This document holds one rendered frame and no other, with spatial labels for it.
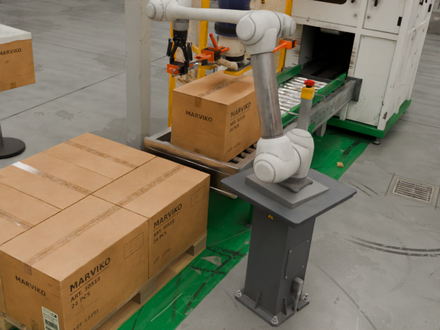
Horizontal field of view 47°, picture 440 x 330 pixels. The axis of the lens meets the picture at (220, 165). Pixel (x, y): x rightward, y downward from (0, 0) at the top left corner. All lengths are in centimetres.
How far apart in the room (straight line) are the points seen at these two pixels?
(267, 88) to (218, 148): 97
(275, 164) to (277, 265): 66
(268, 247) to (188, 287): 60
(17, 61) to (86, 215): 188
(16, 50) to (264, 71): 243
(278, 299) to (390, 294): 76
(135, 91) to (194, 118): 117
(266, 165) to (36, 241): 111
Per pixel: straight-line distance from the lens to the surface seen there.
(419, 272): 352
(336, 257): 343
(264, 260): 273
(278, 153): 224
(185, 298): 296
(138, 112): 427
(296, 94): 464
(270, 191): 244
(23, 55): 426
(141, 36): 407
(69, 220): 263
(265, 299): 286
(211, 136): 312
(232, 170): 302
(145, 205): 272
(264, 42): 220
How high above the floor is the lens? 197
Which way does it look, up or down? 27 degrees down
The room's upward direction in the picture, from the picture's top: 4 degrees clockwise
